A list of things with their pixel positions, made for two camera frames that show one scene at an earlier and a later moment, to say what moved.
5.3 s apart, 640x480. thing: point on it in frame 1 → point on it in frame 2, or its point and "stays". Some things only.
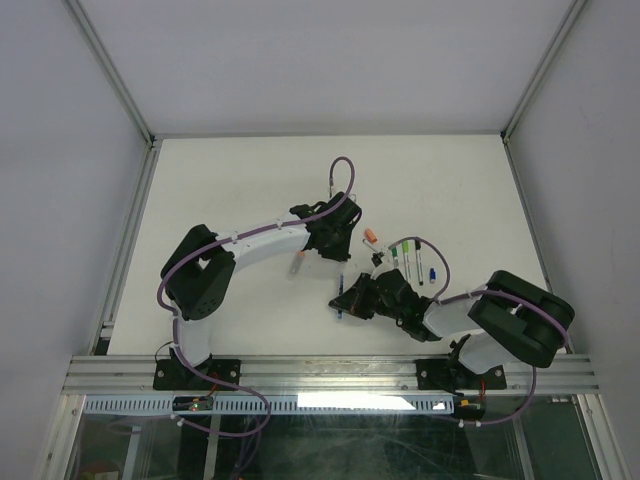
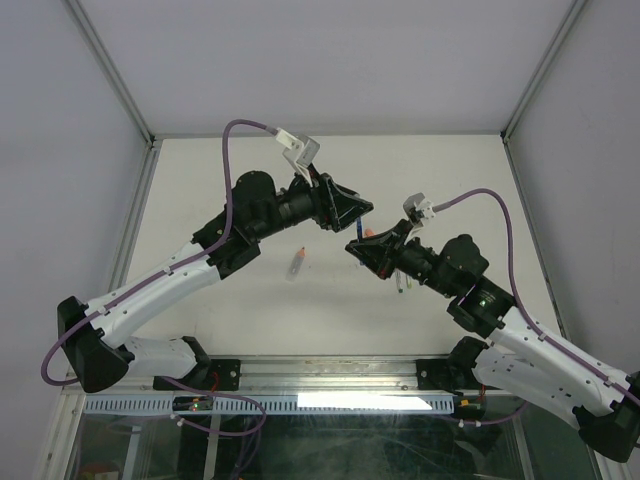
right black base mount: [445, 374] stays
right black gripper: [351, 301] → [376, 253]
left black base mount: [171, 374] stays
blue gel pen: [341, 289] → [359, 229]
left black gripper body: [338, 248] → [302, 204]
